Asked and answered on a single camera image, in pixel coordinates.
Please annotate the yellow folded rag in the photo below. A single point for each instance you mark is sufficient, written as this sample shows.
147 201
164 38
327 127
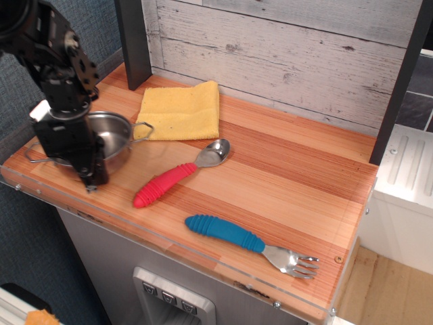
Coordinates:
180 113

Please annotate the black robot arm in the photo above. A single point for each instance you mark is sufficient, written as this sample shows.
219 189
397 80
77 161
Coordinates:
43 42

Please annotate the white toy sink unit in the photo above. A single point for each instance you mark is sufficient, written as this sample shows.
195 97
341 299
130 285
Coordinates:
398 217

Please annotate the orange object bottom left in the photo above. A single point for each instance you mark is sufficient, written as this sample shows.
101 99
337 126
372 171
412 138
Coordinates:
41 317

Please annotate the silver toy fridge cabinet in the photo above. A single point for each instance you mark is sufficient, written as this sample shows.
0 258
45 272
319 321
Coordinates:
110 259

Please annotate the silver steel pan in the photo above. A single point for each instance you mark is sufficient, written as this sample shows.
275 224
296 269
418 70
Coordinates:
116 131

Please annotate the red handled spoon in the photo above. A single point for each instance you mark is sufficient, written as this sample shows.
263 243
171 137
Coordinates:
212 155

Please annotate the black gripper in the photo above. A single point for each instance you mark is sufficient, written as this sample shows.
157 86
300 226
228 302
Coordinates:
68 135

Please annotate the dark shelf post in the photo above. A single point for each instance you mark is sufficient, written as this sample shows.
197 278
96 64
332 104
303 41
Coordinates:
133 38
416 41

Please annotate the dark right shelf post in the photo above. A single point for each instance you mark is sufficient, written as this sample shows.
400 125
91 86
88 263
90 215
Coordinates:
416 41

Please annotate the blue handled fork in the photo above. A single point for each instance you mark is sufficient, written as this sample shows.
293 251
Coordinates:
286 261

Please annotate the grey ice dispenser panel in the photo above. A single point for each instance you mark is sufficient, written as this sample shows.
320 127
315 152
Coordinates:
165 302

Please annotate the dark left shelf post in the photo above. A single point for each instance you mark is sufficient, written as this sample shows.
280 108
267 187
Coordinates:
133 38

